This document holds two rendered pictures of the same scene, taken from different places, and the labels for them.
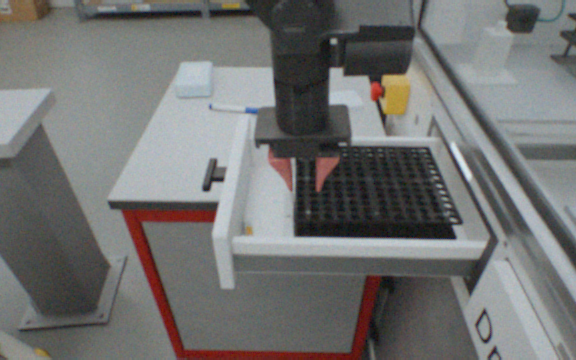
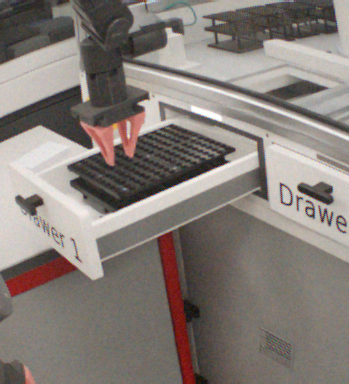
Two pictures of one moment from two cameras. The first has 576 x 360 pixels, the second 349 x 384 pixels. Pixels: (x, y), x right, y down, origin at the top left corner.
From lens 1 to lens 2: 70 cm
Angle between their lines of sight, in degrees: 31
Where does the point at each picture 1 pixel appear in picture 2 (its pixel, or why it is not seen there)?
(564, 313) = (309, 137)
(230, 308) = not seen: outside the picture
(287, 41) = (112, 42)
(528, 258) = (281, 128)
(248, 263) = (104, 246)
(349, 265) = (179, 213)
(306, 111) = (118, 85)
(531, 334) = (305, 161)
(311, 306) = (132, 368)
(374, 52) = (148, 38)
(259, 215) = not seen: hidden behind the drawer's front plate
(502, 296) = (283, 160)
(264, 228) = not seen: hidden behind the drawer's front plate
